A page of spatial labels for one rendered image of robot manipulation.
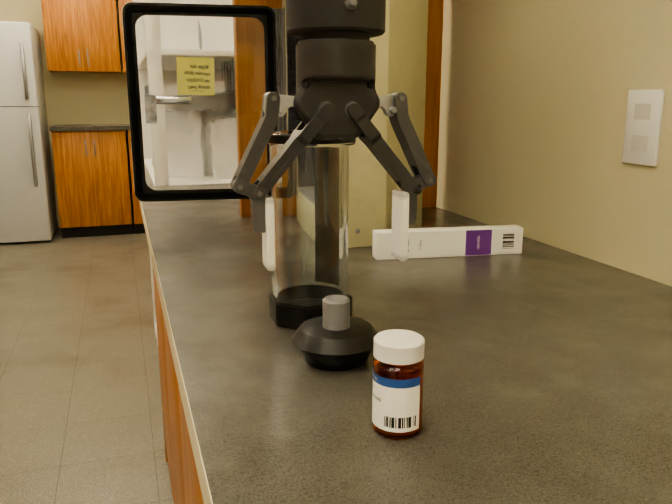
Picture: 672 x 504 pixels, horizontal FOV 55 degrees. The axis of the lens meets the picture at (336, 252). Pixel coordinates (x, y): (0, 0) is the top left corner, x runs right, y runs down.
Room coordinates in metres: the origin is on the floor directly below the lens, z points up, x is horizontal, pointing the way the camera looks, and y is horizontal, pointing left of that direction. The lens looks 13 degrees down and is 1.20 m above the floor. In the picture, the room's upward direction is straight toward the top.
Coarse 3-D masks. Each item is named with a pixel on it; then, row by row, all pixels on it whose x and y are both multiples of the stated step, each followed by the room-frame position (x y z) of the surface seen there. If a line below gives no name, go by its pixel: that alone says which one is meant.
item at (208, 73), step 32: (160, 32) 1.38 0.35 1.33; (192, 32) 1.39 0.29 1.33; (224, 32) 1.41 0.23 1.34; (256, 32) 1.42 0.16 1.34; (160, 64) 1.38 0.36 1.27; (192, 64) 1.39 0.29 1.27; (224, 64) 1.41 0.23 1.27; (256, 64) 1.42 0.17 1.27; (160, 96) 1.38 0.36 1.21; (192, 96) 1.39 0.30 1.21; (224, 96) 1.41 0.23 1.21; (256, 96) 1.42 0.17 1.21; (160, 128) 1.38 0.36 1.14; (192, 128) 1.39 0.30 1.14; (224, 128) 1.40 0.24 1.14; (160, 160) 1.38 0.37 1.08; (192, 160) 1.39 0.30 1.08; (224, 160) 1.40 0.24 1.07
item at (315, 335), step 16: (336, 304) 0.62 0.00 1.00; (320, 320) 0.65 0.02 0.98; (336, 320) 0.62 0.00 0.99; (352, 320) 0.65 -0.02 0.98; (304, 336) 0.61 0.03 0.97; (320, 336) 0.60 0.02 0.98; (336, 336) 0.60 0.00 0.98; (352, 336) 0.60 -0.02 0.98; (368, 336) 0.61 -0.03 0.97; (304, 352) 0.61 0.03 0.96; (320, 352) 0.59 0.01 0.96; (336, 352) 0.59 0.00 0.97; (352, 352) 0.59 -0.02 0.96; (368, 352) 0.61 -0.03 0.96; (320, 368) 0.61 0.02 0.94; (336, 368) 0.60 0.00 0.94; (352, 368) 0.61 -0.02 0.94
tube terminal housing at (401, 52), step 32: (416, 0) 1.29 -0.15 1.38; (416, 32) 1.29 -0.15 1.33; (384, 64) 1.17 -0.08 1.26; (416, 64) 1.30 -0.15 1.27; (416, 96) 1.30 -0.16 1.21; (384, 128) 1.17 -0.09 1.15; (416, 128) 1.31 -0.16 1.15; (352, 160) 1.15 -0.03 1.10; (352, 192) 1.15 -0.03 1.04; (384, 192) 1.17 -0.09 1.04; (352, 224) 1.15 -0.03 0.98; (384, 224) 1.17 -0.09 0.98; (416, 224) 1.32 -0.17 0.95
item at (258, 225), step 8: (232, 184) 0.61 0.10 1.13; (248, 192) 0.60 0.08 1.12; (256, 200) 0.61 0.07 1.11; (264, 200) 0.61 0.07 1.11; (256, 208) 0.61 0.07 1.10; (264, 208) 0.61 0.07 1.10; (256, 216) 0.61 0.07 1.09; (264, 216) 0.61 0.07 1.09; (256, 224) 0.61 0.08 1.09; (264, 224) 0.61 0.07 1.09; (256, 232) 0.61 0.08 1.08; (264, 232) 0.61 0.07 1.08
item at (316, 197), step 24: (312, 144) 0.71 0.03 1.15; (336, 144) 0.72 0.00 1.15; (288, 168) 0.72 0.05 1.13; (312, 168) 0.72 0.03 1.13; (336, 168) 0.73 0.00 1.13; (288, 192) 0.72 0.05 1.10; (312, 192) 0.72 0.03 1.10; (336, 192) 0.73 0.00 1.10; (288, 216) 0.73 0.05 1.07; (312, 216) 0.72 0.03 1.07; (336, 216) 0.73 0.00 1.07; (288, 240) 0.73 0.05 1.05; (312, 240) 0.72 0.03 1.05; (336, 240) 0.73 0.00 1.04; (288, 264) 0.73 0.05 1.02; (312, 264) 0.72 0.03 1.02; (336, 264) 0.73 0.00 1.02; (288, 288) 0.73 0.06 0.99; (312, 288) 0.72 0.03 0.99; (336, 288) 0.73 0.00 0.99
